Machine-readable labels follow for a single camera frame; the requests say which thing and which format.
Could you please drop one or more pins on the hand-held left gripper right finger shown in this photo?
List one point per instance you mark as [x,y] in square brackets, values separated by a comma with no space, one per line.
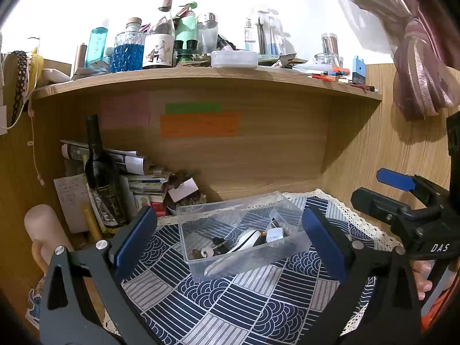
[323,244]

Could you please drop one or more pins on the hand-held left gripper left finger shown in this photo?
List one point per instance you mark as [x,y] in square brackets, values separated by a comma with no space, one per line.
[134,240]

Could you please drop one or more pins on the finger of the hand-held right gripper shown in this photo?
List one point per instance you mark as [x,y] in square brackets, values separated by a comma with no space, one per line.
[395,180]
[377,203]

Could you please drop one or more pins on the white charger adapter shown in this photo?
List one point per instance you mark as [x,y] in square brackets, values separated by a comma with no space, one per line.
[275,233]

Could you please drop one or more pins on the clear plastic storage box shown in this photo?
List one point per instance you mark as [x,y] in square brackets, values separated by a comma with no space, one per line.
[201,222]

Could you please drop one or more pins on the silver folding pocket knife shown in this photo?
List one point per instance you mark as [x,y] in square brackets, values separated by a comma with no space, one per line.
[248,239]

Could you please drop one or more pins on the black metal clip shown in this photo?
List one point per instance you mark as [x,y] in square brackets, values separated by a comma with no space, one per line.
[221,244]

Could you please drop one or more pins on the person's right hand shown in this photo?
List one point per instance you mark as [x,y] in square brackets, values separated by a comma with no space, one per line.
[423,276]

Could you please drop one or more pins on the yellow stick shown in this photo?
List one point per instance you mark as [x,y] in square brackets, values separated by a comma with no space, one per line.
[92,222]

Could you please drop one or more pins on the stack of books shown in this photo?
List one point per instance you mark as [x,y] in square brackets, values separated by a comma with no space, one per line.
[147,190]

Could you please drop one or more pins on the dark wine bottle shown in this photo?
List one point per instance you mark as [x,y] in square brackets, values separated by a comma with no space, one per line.
[102,183]

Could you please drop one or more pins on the small white paper card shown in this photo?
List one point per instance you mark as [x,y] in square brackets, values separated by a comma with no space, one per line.
[183,190]

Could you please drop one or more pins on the white handwritten note paper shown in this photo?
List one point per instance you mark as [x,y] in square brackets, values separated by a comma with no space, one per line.
[72,201]

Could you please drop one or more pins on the rolled magazine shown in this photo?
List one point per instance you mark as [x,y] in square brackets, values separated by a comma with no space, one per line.
[124,160]

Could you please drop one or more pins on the beige cylinder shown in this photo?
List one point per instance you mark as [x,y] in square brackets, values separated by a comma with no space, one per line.
[45,230]

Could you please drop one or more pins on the blue white patterned tablecloth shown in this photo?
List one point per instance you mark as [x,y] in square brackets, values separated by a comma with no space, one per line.
[230,302]

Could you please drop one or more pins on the blue plastic block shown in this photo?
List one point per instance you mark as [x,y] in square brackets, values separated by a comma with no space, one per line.
[358,70]

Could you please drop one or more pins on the cartoon sticker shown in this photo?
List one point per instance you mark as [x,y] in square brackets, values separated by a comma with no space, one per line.
[34,303]

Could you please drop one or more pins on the orange marker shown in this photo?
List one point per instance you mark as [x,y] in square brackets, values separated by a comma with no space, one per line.
[341,70]

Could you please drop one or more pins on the pink sticky note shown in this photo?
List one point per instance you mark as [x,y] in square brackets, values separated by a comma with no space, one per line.
[125,111]

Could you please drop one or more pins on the orange sticky note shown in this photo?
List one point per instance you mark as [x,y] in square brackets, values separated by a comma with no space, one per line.
[199,125]

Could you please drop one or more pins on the glass jar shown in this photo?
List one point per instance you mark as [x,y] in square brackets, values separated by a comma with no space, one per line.
[326,61]

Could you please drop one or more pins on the pink curtain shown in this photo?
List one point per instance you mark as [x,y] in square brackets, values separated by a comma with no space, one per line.
[413,43]

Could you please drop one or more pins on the green sticky note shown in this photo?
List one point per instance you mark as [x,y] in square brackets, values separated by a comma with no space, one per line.
[193,107]

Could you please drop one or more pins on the clear tube of sticks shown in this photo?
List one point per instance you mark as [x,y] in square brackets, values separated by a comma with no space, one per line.
[330,43]

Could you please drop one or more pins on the wooden shelf board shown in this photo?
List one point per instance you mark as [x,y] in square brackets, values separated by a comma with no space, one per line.
[215,79]

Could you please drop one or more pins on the brown cylinder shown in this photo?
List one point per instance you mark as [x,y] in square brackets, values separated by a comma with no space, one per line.
[80,61]

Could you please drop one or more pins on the glass bottle with blue liquid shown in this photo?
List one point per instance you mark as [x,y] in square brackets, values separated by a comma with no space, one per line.
[127,52]

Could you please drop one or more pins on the clear bottle with illustrated label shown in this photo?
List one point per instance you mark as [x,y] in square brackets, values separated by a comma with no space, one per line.
[158,48]

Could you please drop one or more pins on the clear blister pack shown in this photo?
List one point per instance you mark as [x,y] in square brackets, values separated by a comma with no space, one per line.
[269,32]

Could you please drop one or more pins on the black binoculars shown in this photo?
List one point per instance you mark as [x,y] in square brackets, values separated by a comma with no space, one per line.
[186,50]

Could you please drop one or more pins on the teal plastic bottle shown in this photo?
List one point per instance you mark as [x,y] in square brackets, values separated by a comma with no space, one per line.
[96,46]

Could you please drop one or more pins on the dark lace ribbon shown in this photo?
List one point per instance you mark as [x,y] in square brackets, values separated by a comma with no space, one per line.
[19,79]

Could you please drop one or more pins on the yellow ribbon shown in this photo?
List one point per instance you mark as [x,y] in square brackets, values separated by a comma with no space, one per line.
[36,68]

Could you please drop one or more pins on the clear lidded container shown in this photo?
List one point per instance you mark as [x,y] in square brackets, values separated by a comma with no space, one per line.
[234,58]

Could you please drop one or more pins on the clear glass cup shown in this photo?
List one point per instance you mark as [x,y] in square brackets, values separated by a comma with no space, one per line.
[207,36]

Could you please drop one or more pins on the green pump bottle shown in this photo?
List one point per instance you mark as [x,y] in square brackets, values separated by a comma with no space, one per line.
[187,25]

